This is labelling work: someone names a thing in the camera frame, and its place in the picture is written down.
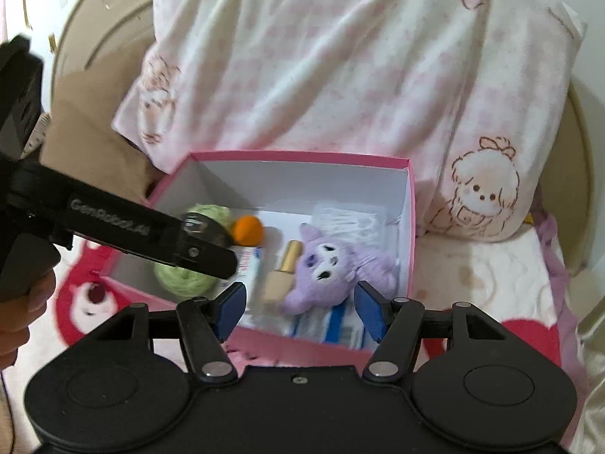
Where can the green yarn ball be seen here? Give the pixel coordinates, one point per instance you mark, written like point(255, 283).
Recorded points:
point(184, 281)

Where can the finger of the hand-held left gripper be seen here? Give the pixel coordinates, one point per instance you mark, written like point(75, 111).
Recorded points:
point(208, 255)

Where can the red bear printed blanket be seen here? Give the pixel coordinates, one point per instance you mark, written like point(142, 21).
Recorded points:
point(472, 265)

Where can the person's left hand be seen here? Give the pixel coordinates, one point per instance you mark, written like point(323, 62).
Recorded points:
point(23, 326)

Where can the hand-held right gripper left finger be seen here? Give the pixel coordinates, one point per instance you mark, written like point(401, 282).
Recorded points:
point(231, 312)

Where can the blue wet wipes pack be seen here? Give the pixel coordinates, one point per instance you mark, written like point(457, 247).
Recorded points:
point(331, 328)

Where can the pink cardboard box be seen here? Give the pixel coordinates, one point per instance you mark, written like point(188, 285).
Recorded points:
point(293, 184)

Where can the purple bed sheet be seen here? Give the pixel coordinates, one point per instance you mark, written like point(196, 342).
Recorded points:
point(550, 246)

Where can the beige bed headboard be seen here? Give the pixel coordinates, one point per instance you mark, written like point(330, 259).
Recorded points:
point(108, 9)

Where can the orange makeup sponge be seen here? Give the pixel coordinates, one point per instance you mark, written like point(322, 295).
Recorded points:
point(248, 229)

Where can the purple plush toy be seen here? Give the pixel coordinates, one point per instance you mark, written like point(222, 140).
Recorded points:
point(331, 265)

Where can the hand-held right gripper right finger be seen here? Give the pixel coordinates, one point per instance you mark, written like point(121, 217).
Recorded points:
point(368, 314)

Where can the pink plaid cartoon pillow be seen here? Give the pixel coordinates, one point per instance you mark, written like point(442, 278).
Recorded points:
point(331, 80)

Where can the foundation bottle with gold cap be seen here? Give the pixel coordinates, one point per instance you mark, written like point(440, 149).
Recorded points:
point(279, 279)

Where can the clear plastic floss pick box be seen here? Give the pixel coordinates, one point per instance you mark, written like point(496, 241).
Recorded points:
point(354, 222)

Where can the golden curtain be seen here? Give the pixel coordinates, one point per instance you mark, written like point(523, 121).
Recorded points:
point(593, 388)

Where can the brown pillow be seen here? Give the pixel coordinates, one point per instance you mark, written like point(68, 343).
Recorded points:
point(94, 142)

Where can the white tissue pack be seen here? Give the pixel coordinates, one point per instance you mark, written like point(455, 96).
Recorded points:
point(249, 269)

